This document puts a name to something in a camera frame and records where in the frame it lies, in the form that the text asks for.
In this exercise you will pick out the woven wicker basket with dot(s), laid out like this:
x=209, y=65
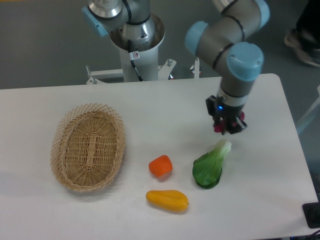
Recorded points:
x=88, y=147

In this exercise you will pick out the silver blue-capped robot arm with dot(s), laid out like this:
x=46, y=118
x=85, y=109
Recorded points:
x=221, y=45

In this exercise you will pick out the grey sneaker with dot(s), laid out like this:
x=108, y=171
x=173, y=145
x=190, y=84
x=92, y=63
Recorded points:
x=305, y=45

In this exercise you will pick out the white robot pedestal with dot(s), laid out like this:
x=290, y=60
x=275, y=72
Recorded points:
x=138, y=48

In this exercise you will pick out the white metal base frame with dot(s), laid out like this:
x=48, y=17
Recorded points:
x=117, y=75

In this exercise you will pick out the black device at table edge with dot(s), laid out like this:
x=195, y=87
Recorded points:
x=312, y=214

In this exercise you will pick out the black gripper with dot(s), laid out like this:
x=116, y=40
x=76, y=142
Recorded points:
x=233, y=116

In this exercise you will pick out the yellow mango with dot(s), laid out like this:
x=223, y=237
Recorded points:
x=171, y=200

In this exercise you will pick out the orange carrot piece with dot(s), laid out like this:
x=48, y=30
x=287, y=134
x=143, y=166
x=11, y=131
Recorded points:
x=160, y=166

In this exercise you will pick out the purple sweet potato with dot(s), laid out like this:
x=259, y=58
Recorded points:
x=219, y=127

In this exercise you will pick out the green bok choy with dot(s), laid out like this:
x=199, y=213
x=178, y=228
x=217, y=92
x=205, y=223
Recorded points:
x=207, y=169

